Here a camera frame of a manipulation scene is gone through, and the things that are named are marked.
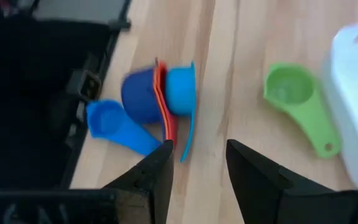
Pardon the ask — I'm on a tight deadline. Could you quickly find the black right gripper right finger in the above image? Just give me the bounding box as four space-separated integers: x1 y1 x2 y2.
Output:
225 139 358 224

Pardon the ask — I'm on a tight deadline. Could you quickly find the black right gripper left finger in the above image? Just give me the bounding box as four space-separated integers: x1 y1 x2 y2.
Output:
103 139 175 224

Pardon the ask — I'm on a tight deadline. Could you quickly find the red measuring cup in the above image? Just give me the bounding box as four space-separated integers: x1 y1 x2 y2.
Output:
157 61 179 147

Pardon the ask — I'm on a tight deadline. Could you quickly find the blue measuring cup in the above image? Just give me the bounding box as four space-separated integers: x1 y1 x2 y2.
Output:
85 98 163 156

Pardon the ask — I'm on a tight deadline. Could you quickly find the indigo measuring cup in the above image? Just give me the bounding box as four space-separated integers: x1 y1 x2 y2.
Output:
121 66 165 126

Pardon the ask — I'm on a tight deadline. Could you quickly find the teal measuring cup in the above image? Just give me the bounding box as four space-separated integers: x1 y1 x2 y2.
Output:
165 60 198 163

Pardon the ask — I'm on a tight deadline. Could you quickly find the green measuring cup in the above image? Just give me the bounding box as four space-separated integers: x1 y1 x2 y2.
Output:
262 61 342 159

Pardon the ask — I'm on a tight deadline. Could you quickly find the orange measuring cup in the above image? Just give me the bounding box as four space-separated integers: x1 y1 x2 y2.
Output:
152 57 172 144

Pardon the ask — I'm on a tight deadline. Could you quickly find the black aluminium table frame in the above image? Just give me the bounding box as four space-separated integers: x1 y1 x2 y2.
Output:
47 0 133 190

